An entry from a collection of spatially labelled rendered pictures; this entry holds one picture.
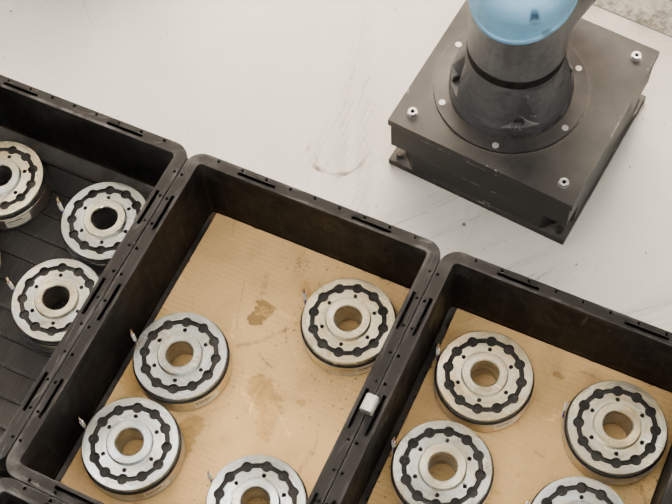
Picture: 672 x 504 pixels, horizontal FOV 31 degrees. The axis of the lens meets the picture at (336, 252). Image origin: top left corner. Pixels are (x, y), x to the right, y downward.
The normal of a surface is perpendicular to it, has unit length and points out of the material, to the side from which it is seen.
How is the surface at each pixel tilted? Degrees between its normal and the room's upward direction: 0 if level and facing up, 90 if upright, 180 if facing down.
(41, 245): 0
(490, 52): 92
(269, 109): 0
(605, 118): 2
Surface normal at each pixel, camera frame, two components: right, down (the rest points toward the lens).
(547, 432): -0.04, -0.47
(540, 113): 0.40, 0.64
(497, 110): -0.37, 0.68
